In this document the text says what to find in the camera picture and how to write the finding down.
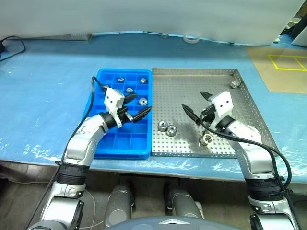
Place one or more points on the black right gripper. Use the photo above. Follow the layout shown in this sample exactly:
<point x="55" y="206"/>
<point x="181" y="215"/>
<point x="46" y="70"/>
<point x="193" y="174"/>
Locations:
<point x="209" y="113"/>

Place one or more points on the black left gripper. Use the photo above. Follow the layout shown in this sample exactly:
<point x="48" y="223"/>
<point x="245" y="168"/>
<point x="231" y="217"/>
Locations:
<point x="123" y="114"/>

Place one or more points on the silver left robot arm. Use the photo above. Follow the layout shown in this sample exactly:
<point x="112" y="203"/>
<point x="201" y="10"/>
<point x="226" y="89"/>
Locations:
<point x="81" y="141"/>

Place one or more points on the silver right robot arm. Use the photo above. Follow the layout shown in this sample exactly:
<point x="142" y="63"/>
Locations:
<point x="254" y="153"/>

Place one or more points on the blue compartment tray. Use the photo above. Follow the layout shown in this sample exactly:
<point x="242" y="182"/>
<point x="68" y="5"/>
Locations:
<point x="124" y="141"/>

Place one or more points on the perforated metal tray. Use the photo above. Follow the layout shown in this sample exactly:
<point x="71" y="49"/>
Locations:
<point x="172" y="95"/>

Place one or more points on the white tape roll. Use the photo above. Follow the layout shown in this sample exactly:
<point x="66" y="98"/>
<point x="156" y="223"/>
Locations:
<point x="191" y="42"/>

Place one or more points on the brown cardboard sheet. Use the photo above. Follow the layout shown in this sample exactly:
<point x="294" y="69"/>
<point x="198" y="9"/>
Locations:
<point x="263" y="76"/>

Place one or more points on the blue table cover sheet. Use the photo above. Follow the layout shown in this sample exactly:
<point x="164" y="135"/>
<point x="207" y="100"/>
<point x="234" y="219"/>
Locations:
<point x="48" y="95"/>

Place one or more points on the grey metal power strip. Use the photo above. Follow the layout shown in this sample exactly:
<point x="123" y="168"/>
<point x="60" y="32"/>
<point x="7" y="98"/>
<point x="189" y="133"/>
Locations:
<point x="79" y="37"/>

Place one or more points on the white backdrop sheet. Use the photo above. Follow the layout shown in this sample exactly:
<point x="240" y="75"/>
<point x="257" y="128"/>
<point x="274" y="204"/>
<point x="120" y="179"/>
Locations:
<point x="144" y="14"/>

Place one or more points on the grey rounded robot leg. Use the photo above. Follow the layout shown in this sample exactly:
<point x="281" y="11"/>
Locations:
<point x="182" y="203"/>
<point x="120" y="206"/>

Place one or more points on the grey robot torso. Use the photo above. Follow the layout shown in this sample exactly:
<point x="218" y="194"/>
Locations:
<point x="168" y="224"/>

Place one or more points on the black background equipment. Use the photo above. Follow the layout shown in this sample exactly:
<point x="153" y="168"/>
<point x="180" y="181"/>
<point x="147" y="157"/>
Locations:
<point x="296" y="30"/>

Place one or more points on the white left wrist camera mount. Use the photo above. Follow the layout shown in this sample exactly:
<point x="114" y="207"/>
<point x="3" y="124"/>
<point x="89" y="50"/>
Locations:
<point x="112" y="98"/>

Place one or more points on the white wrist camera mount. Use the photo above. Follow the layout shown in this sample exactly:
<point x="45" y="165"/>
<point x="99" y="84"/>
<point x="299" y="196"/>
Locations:
<point x="224" y="101"/>
<point x="112" y="98"/>

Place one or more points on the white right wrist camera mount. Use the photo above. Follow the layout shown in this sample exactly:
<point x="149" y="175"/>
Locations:
<point x="224" y="101"/>

